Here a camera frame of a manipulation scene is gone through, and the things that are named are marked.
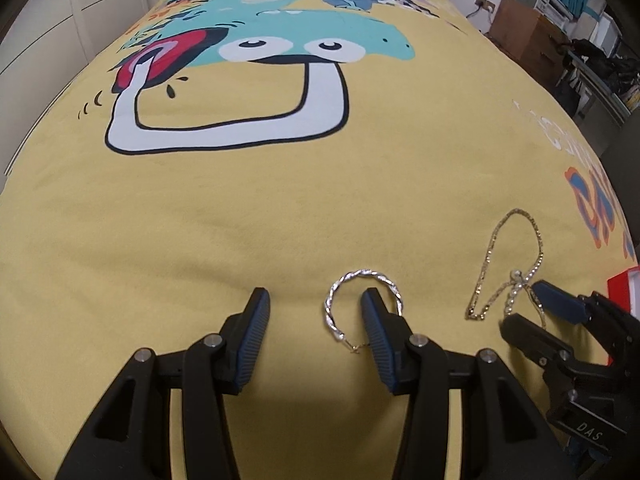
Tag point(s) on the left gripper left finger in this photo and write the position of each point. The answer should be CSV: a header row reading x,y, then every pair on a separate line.
x,y
127,434

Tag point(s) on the wall power socket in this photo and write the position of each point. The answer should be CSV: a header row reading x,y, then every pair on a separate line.
x,y
486,5

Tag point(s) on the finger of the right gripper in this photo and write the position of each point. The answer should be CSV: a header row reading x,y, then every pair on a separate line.
x,y
538,345
561,303

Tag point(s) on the red jewelry box tray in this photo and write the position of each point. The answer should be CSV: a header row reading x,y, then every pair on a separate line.
x,y
624,290

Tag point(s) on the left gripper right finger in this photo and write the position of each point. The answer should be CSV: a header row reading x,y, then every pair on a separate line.
x,y
504,435

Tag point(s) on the yellow dinosaur bedspread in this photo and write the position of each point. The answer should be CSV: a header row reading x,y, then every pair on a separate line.
x,y
217,146

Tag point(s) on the wooden dresser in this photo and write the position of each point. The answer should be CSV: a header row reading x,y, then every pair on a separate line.
x,y
529,39

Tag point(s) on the white wardrobe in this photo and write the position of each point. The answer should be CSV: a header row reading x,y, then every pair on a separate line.
x,y
48,45

